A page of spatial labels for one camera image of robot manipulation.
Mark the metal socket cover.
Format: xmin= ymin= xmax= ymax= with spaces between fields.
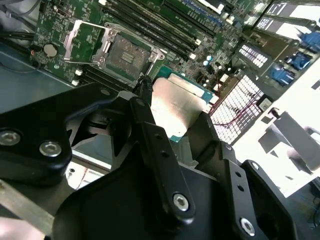
xmin=63 ymin=19 xmax=114 ymax=64

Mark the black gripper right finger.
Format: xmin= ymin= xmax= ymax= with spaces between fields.
xmin=188 ymin=111 xmax=297 ymax=240

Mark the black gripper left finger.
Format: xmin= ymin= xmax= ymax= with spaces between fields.
xmin=0 ymin=76 xmax=197 ymax=226

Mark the silver CPU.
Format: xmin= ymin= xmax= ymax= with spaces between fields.
xmin=149 ymin=72 xmax=219 ymax=144

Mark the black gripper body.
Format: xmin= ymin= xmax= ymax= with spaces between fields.
xmin=52 ymin=141 xmax=237 ymax=240

